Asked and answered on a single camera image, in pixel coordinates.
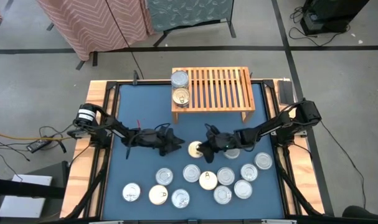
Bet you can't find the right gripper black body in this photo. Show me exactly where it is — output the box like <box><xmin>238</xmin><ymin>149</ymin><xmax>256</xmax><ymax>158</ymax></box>
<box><xmin>201</xmin><ymin>136</ymin><xmax>239</xmax><ymax>164</ymax></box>

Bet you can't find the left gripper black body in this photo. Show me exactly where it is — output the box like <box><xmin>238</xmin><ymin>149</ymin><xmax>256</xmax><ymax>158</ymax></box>
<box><xmin>129</xmin><ymin>128</ymin><xmax>169</xmax><ymax>157</ymax></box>

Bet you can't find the silver-lid seafood can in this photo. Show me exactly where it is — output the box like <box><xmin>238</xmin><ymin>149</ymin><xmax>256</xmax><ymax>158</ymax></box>
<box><xmin>253</xmin><ymin>151</ymin><xmax>273</xmax><ymax>170</ymax></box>
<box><xmin>182</xmin><ymin>164</ymin><xmax>201</xmax><ymax>183</ymax></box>
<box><xmin>240</xmin><ymin>163</ymin><xmax>258</xmax><ymax>182</ymax></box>
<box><xmin>233</xmin><ymin>179</ymin><xmax>253</xmax><ymax>200</ymax></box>
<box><xmin>170</xmin><ymin>70</ymin><xmax>190</xmax><ymax>90</ymax></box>

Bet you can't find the wooden slatted shelf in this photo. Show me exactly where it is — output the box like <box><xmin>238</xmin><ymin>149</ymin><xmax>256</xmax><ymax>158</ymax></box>
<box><xmin>171</xmin><ymin>66</ymin><xmax>257</xmax><ymax>124</ymax></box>

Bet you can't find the plain silver-lid can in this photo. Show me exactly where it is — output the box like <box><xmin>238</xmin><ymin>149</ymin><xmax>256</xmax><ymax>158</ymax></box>
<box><xmin>223</xmin><ymin>148</ymin><xmax>241</xmax><ymax>160</ymax></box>

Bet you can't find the teal can silver lid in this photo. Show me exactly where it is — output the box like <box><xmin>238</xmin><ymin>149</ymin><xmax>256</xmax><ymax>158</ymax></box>
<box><xmin>154</xmin><ymin>167</ymin><xmax>174</xmax><ymax>187</ymax></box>

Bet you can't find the green-white can silver lid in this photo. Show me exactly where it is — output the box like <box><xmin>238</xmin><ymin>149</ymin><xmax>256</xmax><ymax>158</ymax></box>
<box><xmin>216</xmin><ymin>167</ymin><xmax>235</xmax><ymax>186</ymax></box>

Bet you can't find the blue table mat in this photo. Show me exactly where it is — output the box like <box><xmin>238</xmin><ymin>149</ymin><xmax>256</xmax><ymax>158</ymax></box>
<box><xmin>100</xmin><ymin>83</ymin><xmax>285</xmax><ymax>220</ymax></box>

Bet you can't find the red can silver lid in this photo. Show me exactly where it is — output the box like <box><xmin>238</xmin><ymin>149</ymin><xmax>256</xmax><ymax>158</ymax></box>
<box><xmin>121</xmin><ymin>182</ymin><xmax>141</xmax><ymax>202</ymax></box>

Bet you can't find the black flat box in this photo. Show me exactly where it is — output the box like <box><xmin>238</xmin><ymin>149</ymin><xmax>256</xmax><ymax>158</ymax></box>
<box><xmin>277</xmin><ymin>80</ymin><xmax>295</xmax><ymax>105</ymax></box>

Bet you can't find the black cloth rack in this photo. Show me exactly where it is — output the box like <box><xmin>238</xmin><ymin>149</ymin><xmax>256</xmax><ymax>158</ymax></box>
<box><xmin>46</xmin><ymin>23</ymin><xmax>98</xmax><ymax>71</ymax></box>
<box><xmin>153</xmin><ymin>0</ymin><xmax>237</xmax><ymax>47</ymax></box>

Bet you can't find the black power adapter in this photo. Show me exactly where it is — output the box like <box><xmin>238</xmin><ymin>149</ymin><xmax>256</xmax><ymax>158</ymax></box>
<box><xmin>26</xmin><ymin>139</ymin><xmax>52</xmax><ymax>154</ymax></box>

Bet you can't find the pink chevron cloth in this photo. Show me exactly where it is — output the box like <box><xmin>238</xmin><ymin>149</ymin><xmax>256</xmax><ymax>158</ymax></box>
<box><xmin>35</xmin><ymin>0</ymin><xmax>155</xmax><ymax>62</ymax></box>

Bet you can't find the black metal bar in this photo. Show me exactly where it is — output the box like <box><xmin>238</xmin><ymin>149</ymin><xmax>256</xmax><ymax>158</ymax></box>
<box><xmin>0</xmin><ymin>177</ymin><xmax>67</xmax><ymax>200</ymax></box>

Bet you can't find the white box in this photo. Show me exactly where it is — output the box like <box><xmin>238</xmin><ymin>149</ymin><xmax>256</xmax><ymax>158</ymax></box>
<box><xmin>0</xmin><ymin>174</ymin><xmax>53</xmax><ymax>218</ymax></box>

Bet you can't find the black rounded object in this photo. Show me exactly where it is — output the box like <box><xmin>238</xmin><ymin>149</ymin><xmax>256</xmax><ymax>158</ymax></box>
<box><xmin>342</xmin><ymin>205</ymin><xmax>378</xmax><ymax>220</ymax></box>

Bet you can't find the black equipment case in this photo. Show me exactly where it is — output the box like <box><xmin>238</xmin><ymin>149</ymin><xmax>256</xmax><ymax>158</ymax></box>
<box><xmin>300</xmin><ymin>0</ymin><xmax>371</xmax><ymax>35</ymax></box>

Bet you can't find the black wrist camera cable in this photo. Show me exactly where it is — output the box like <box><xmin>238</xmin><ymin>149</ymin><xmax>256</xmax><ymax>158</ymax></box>
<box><xmin>154</xmin><ymin>123</ymin><xmax>171</xmax><ymax>133</ymax></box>
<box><xmin>204</xmin><ymin>123</ymin><xmax>220</xmax><ymax>134</ymax></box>

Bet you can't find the black adapter cable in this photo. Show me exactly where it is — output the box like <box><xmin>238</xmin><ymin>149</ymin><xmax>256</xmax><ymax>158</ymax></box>
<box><xmin>0</xmin><ymin>125</ymin><xmax>68</xmax><ymax>162</ymax></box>

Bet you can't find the black hanging cable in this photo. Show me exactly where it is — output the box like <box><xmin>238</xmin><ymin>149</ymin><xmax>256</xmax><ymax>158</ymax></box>
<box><xmin>104</xmin><ymin>0</ymin><xmax>145</xmax><ymax>80</ymax></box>

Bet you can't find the long black floor cable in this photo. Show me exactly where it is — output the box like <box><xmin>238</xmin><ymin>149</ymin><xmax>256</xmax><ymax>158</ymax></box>
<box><xmin>319</xmin><ymin>119</ymin><xmax>367</xmax><ymax>210</ymax></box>

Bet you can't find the yellow cable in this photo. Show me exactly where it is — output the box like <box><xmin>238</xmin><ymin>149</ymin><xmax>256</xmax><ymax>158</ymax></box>
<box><xmin>0</xmin><ymin>129</ymin><xmax>72</xmax><ymax>141</ymax></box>

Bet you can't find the black coiled floor cable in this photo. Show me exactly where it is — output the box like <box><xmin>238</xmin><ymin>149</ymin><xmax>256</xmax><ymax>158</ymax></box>
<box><xmin>288</xmin><ymin>6</ymin><xmax>351</xmax><ymax>47</ymax></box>

